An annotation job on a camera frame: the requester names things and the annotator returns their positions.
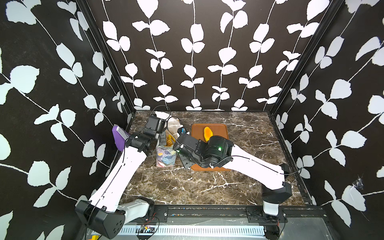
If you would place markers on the white slotted cable duct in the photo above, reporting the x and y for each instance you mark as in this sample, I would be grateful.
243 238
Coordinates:
200 231

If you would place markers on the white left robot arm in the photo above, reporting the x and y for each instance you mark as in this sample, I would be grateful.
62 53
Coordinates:
103 212

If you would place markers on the black front mounting rail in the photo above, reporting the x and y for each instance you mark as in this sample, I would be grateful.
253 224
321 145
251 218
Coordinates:
252 214

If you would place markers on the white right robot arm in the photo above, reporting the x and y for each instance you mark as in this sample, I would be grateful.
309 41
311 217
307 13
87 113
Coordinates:
219 152

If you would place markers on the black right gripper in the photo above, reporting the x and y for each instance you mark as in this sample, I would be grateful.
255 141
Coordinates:
185 164

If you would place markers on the purple plastic box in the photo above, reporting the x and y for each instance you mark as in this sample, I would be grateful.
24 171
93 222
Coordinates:
120 137

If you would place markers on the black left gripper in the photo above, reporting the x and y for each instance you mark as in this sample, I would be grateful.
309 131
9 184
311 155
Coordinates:
164 140

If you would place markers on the oval yellow bread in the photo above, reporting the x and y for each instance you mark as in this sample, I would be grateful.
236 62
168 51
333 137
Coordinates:
208 133

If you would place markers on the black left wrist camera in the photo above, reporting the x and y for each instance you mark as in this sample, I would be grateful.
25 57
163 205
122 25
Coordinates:
154 125

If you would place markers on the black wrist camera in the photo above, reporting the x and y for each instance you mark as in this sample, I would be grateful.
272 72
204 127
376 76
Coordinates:
181 131
154 125

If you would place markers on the small electronics circuit board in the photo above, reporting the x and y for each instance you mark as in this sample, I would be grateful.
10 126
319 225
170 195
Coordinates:
146 230

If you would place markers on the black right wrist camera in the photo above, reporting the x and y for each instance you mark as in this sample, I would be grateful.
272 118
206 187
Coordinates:
181 131

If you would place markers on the segmented pull-apart bread roll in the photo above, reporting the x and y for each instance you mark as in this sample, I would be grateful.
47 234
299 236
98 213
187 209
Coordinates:
170 140

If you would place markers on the brown plastic tray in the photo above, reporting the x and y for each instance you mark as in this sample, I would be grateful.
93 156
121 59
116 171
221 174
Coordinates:
197 131

